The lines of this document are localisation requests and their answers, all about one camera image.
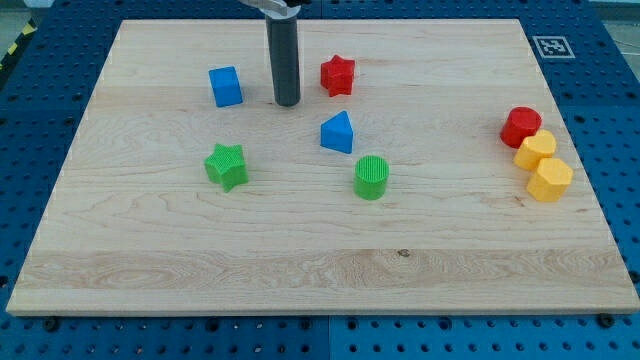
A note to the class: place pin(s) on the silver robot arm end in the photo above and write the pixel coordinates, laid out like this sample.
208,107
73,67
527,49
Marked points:
277,9

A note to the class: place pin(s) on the green star block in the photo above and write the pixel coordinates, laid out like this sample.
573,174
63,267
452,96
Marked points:
226,166

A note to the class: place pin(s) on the red star block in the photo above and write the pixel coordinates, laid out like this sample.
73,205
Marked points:
337,75

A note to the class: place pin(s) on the blue triangle block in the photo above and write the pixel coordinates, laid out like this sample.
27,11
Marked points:
337,133

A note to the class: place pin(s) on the green cylinder block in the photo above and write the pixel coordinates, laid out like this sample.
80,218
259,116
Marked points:
370,177

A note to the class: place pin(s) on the light wooden board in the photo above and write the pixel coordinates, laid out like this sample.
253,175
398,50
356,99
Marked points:
134,227

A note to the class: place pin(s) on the blue cube block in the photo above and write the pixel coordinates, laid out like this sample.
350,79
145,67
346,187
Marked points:
225,86

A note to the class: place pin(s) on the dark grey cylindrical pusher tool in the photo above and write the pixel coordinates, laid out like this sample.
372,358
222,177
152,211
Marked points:
282,37

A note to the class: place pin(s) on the red cylinder block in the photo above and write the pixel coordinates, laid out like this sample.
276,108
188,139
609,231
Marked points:
521,122

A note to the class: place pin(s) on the yellow heart block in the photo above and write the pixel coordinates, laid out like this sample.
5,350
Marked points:
534,148

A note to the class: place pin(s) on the yellow hexagon block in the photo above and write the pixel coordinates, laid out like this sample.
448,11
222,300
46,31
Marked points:
550,180

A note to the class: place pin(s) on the white fiducial marker tag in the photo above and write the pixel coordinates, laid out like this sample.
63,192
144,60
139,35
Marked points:
553,47

